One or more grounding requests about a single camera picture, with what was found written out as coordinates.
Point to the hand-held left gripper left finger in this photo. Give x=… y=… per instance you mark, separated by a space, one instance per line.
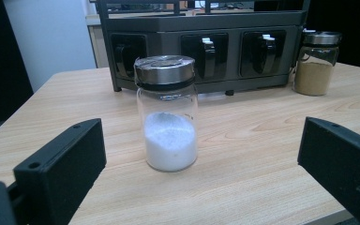
x=62 y=168

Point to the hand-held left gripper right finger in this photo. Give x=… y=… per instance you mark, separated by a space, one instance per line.
x=343 y=162

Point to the glass jar with brown powder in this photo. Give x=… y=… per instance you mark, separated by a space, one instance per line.
x=314 y=78

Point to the glass jar with white powder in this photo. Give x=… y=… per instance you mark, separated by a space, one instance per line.
x=168 y=143

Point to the dark grey spice rack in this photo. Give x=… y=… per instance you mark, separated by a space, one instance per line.
x=168 y=40

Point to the beige cabinet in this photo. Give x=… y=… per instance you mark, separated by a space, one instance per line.
x=96 y=47

